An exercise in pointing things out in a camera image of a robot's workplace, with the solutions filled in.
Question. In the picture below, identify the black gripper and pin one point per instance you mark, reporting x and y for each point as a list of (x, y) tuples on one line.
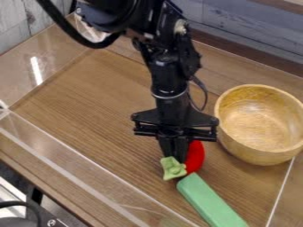
[(175, 119)]

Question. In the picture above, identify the red plush radish toy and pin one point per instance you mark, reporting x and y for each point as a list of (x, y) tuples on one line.
[(175, 169)]

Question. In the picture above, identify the green rectangular block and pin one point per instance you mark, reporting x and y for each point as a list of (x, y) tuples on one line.
[(208, 204)]

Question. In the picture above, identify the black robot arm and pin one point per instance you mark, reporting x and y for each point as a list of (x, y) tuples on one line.
[(159, 30)]

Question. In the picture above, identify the wooden bowl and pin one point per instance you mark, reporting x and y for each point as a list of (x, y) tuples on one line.
[(261, 128)]

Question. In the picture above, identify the black device bottom left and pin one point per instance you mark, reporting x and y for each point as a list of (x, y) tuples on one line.
[(23, 217)]

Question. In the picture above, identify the clear acrylic front wall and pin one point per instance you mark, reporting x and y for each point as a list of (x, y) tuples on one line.
[(102, 199)]

